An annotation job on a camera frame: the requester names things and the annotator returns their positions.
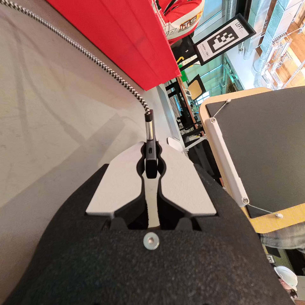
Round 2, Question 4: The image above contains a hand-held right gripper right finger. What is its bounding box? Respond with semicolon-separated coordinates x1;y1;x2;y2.
156;140;217;218

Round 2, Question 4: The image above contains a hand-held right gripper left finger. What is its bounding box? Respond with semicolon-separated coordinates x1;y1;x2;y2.
85;141;146;218

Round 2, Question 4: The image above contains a black white braided usb-c cable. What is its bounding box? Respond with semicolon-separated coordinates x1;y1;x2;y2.
0;0;156;141

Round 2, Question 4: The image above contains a red plastic bin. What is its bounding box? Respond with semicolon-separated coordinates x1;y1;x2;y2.
46;0;182;91

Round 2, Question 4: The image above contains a white clamp bar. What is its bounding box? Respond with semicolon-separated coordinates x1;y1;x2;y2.
204;117;250;208

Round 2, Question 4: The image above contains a wooden board with black panel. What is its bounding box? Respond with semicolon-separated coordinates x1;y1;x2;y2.
199;86;305;234

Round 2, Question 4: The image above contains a framed marker sign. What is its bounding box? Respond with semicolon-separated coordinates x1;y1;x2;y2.
193;14;257;66

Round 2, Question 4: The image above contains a red white printed jacket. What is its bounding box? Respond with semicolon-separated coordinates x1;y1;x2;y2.
152;0;206;45

